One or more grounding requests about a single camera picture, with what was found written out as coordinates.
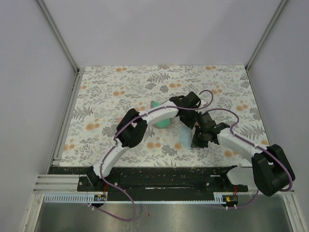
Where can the beige glasses case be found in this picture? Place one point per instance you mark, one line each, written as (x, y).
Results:
(161, 124)

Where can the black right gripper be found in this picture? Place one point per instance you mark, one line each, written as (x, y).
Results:
(195, 143)

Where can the aluminium frame post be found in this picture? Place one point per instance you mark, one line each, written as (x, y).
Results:
(54, 29)
(263, 39)

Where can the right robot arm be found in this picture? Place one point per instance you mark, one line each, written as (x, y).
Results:
(272, 171)

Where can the white slotted cable duct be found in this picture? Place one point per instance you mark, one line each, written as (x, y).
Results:
(75, 198)

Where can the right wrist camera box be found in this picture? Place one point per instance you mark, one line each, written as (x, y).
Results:
(205, 121)

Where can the left aluminium frame post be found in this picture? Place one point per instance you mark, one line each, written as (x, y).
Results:
(54, 29)

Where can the aluminium front rail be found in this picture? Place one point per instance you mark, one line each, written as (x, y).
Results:
(68, 184)

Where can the right aluminium frame post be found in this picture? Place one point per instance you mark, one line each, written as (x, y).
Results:
(263, 39)

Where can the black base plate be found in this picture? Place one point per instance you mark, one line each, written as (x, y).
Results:
(208, 179)

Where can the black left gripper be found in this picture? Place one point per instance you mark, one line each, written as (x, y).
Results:
(191, 123)

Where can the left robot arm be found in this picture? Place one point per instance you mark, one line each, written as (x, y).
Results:
(132, 128)

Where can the floral tablecloth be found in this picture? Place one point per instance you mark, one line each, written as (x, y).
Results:
(106, 93)

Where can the steel floor panel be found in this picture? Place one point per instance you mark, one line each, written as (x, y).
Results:
(266, 214)

